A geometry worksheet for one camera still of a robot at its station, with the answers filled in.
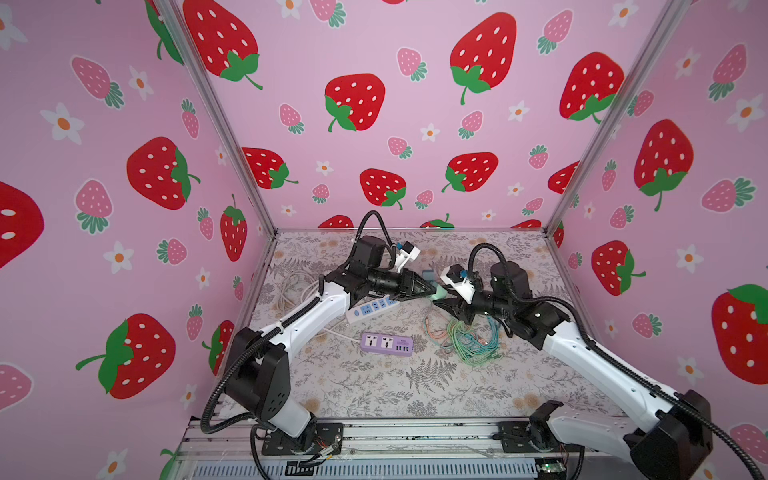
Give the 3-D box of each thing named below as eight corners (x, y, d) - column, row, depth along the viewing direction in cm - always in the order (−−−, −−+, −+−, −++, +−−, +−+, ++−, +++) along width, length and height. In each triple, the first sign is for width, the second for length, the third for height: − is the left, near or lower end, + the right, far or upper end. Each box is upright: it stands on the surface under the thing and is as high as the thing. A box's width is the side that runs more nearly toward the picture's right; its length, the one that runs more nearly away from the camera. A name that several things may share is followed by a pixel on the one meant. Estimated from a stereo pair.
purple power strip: (359, 351, 91) (358, 347, 89) (362, 335, 94) (361, 331, 92) (412, 358, 90) (412, 353, 87) (413, 341, 93) (414, 337, 91)
